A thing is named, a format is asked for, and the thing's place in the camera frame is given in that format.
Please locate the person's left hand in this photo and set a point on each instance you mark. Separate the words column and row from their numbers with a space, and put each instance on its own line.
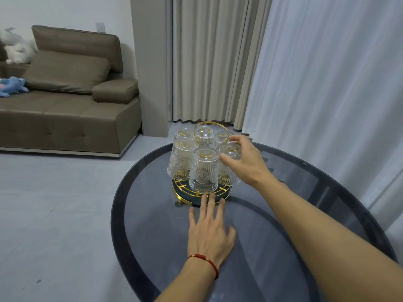
column 207, row 239

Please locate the person's right hand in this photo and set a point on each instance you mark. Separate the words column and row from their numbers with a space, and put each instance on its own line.
column 252, row 163

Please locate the person's right thumb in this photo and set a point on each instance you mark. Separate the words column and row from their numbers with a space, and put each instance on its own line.
column 229, row 161

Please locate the person's left little finger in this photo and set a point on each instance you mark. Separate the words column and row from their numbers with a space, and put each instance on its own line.
column 193, row 216

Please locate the person's left thumb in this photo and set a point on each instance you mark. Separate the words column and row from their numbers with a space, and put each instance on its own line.
column 231, row 234

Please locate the person's left middle finger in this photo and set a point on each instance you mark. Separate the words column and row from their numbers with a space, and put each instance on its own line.
column 212, row 206

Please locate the ribbed clear glass tumbler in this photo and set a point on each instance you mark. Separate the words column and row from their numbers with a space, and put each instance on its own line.
column 230, row 150

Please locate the person's left forearm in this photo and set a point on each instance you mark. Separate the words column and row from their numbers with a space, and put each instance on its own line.
column 185, row 284

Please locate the person's right forearm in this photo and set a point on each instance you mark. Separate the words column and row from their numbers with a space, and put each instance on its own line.
column 321, row 242

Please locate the set of embossed drinking glasses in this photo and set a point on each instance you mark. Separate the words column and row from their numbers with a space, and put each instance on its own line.
column 204, row 174

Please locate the beige pleated curtain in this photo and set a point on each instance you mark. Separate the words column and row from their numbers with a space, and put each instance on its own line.
column 207, row 59

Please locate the white sheer curtain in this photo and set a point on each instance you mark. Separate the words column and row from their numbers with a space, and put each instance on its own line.
column 330, row 91

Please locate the brown fabric sofa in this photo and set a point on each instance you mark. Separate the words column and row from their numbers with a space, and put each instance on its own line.
column 63, row 119

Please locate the brown sofa cushion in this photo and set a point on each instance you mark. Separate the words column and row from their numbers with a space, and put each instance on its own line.
column 69, row 70

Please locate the blue plush toy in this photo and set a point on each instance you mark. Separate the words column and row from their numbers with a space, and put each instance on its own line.
column 12, row 84

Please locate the white plush toy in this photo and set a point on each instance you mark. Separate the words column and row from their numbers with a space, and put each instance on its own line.
column 17, row 50

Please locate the white wall switch plate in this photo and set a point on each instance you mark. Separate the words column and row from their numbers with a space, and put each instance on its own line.
column 100, row 27

